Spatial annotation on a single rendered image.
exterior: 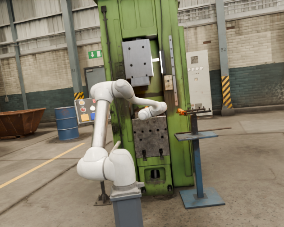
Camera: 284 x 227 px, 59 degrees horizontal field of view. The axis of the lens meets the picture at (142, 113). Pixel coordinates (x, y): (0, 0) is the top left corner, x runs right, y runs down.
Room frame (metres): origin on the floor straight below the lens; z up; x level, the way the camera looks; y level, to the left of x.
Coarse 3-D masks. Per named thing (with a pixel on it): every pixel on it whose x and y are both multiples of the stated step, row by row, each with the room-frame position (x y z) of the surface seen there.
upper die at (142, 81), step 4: (132, 80) 2.80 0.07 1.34; (136, 80) 2.79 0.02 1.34; (140, 80) 2.79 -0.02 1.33; (144, 80) 2.79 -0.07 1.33; (148, 80) 2.78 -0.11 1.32; (132, 84) 2.80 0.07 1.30; (136, 84) 2.79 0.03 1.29; (140, 84) 2.79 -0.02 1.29; (144, 84) 2.79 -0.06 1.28; (148, 84) 2.78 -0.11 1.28
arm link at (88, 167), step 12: (96, 84) 1.97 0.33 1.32; (108, 84) 1.92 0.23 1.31; (96, 96) 1.91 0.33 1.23; (108, 96) 1.90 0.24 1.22; (96, 108) 1.87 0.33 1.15; (108, 108) 1.88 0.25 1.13; (96, 120) 1.80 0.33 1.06; (96, 132) 1.75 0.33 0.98; (96, 144) 1.70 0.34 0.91; (84, 156) 1.66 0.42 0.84; (96, 156) 1.62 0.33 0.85; (84, 168) 1.60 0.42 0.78; (96, 168) 1.57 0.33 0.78; (96, 180) 1.61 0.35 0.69
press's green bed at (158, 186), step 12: (156, 156) 2.73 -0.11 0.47; (168, 156) 2.71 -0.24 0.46; (144, 168) 2.74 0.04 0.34; (156, 168) 2.78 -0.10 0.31; (168, 168) 2.72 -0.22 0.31; (144, 180) 2.74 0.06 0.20; (156, 180) 2.78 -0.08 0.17; (168, 180) 2.72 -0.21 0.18; (144, 192) 2.76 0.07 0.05; (156, 192) 2.73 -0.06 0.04; (168, 192) 2.72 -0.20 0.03
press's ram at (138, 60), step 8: (144, 40) 2.78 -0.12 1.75; (128, 48) 2.80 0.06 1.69; (136, 48) 2.79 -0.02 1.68; (144, 48) 2.78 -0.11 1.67; (128, 56) 2.80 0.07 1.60; (136, 56) 2.79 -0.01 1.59; (144, 56) 2.78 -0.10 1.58; (128, 64) 2.80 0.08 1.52; (136, 64) 2.79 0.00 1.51; (144, 64) 2.79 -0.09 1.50; (128, 72) 2.80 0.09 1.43; (136, 72) 2.79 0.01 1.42; (144, 72) 2.78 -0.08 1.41; (152, 72) 2.78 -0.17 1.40
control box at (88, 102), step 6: (78, 102) 2.68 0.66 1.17; (84, 102) 2.69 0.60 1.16; (90, 102) 2.71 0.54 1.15; (78, 108) 2.64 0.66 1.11; (90, 108) 2.67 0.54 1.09; (78, 114) 2.60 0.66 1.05; (90, 114) 2.63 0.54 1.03; (78, 120) 2.57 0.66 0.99; (90, 120) 2.60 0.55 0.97; (108, 120) 2.69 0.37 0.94
